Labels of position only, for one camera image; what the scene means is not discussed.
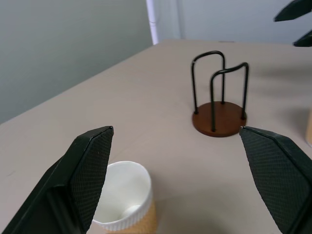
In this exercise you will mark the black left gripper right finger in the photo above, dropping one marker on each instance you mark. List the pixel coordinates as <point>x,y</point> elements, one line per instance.
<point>280,175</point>

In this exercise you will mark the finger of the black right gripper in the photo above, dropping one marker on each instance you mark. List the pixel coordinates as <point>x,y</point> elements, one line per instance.
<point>302,41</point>
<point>292,11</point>

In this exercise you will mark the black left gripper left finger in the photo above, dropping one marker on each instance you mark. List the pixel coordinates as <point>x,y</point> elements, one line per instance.
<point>73,185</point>

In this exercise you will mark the brown ribbed paper cup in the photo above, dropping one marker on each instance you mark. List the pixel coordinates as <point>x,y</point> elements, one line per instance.
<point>308,126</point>
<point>126,195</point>

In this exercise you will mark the white vertical pole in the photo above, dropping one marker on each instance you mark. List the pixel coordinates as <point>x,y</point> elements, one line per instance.
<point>154,22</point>

